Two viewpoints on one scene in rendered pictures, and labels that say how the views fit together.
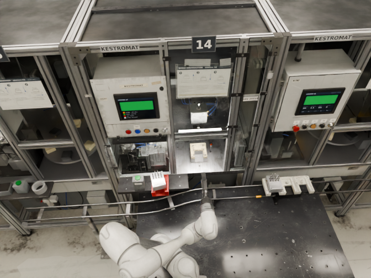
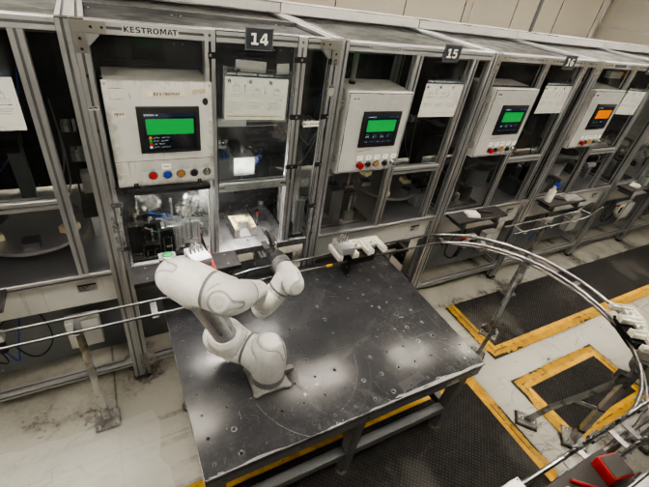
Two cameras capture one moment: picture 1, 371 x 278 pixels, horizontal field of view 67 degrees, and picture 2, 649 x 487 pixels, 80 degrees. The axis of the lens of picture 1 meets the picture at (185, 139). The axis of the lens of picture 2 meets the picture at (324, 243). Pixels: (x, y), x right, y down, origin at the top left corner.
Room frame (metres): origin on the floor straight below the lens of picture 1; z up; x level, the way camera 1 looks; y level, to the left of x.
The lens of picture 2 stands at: (-0.44, 0.45, 2.29)
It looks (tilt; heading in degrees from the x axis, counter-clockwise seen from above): 35 degrees down; 329
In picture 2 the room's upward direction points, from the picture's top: 10 degrees clockwise
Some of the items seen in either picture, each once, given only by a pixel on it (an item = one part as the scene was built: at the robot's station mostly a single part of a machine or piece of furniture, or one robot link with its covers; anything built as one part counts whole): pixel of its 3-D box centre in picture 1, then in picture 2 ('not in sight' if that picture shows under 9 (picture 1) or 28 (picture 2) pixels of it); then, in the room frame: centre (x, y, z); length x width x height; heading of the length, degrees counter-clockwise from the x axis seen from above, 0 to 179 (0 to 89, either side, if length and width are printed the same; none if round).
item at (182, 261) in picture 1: (185, 270); (267, 354); (0.61, 0.03, 0.85); 0.18 x 0.16 x 0.22; 44
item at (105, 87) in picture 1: (135, 98); (160, 127); (1.42, 0.31, 1.60); 0.42 x 0.29 x 0.46; 92
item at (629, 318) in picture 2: not in sight; (634, 330); (0.10, -2.03, 0.84); 0.37 x 0.14 x 0.10; 150
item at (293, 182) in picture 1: (286, 187); (356, 250); (1.21, -0.78, 0.84); 0.36 x 0.14 x 0.10; 92
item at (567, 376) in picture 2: not in sight; (583, 389); (0.16, -2.36, 0.01); 1.00 x 0.55 x 0.01; 92
